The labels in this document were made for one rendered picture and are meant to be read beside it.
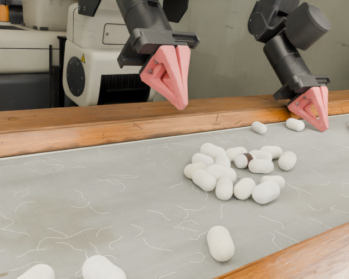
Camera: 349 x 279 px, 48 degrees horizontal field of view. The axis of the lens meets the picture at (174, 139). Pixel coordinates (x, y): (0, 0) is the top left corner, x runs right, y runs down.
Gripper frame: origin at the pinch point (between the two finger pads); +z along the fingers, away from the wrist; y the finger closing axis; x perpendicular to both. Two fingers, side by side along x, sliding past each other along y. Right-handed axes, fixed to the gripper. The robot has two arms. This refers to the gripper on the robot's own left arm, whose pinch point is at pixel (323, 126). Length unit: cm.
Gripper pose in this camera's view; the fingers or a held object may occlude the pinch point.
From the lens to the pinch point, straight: 76.5
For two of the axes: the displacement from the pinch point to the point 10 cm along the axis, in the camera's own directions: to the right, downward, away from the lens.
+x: -4.5, 4.9, 7.4
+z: 3.5, 8.7, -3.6
